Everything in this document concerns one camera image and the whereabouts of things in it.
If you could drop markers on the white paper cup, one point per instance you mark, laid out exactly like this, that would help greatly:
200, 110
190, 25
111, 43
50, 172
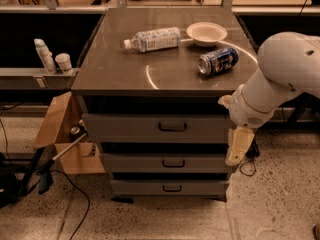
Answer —
64, 62

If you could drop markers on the cardboard box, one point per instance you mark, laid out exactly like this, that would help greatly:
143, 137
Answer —
63, 114

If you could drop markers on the grey drawer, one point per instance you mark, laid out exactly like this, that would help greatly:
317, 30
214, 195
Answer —
166, 163
157, 128
169, 188

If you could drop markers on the clear plastic water bottle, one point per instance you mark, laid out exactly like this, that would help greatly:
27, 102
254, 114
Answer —
152, 40

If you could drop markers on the blue soda can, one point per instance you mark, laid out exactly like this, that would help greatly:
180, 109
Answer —
217, 61

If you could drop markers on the white bowl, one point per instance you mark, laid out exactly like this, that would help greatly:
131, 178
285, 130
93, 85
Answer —
206, 34

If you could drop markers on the grey top drawer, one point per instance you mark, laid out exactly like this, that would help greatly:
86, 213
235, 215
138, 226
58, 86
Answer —
157, 128

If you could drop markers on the grey bottom drawer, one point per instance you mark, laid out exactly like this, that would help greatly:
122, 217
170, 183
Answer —
169, 188

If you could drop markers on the grey side shelf rail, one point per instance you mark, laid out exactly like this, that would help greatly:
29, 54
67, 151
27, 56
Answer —
35, 78

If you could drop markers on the grey middle drawer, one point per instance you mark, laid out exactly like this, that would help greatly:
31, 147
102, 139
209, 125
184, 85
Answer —
166, 163

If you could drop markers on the grey drawer cabinet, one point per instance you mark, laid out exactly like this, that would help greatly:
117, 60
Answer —
113, 80

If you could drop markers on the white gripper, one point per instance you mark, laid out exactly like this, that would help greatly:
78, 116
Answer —
246, 109

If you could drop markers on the metal rod tool blue handle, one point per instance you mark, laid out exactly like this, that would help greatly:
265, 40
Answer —
44, 172

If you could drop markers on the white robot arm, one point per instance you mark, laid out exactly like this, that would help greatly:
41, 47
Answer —
288, 65

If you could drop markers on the white spray bottle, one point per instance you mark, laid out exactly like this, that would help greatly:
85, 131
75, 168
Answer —
45, 56

